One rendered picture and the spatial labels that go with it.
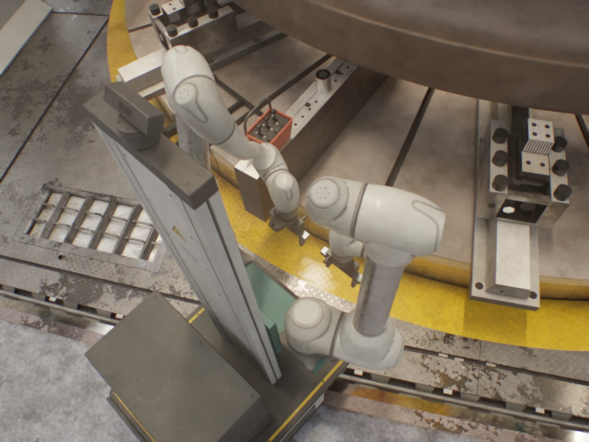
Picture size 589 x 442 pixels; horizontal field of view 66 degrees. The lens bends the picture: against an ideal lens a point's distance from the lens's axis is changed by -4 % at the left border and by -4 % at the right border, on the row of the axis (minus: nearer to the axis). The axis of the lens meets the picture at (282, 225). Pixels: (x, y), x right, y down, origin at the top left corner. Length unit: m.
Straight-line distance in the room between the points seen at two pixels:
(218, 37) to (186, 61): 1.76
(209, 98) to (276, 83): 1.86
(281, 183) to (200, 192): 0.89
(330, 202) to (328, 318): 0.59
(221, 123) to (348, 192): 0.45
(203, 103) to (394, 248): 0.61
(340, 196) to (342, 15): 1.37
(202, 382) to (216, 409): 0.10
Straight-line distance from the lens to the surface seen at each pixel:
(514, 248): 2.38
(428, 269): 2.63
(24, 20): 4.94
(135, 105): 0.84
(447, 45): 2.17
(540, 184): 2.33
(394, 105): 3.00
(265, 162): 1.77
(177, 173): 0.84
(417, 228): 1.05
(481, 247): 2.45
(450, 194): 2.64
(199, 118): 1.29
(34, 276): 3.17
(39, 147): 3.78
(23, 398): 2.92
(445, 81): 2.29
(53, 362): 2.89
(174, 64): 1.42
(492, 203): 2.31
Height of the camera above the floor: 2.42
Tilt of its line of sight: 59 degrees down
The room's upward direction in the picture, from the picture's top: 9 degrees counter-clockwise
